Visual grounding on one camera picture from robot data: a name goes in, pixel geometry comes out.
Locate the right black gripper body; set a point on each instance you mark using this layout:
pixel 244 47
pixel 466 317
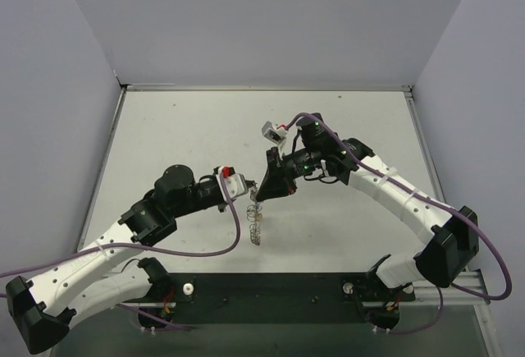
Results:
pixel 275 164

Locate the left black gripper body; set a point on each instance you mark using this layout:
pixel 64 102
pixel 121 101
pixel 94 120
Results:
pixel 221 199

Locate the metal disc keyring holder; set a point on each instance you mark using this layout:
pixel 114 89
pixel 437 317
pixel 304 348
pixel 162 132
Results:
pixel 252 211

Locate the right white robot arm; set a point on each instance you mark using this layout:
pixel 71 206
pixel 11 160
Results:
pixel 449 242

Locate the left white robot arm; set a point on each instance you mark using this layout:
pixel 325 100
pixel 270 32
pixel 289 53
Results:
pixel 47 300

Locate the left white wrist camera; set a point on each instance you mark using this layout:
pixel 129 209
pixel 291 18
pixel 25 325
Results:
pixel 231 184

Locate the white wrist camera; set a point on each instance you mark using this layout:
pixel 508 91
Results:
pixel 277 135
pixel 231 184

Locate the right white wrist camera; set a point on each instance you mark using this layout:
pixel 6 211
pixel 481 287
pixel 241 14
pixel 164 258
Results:
pixel 277 135

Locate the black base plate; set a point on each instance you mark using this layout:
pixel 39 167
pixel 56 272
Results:
pixel 273 298

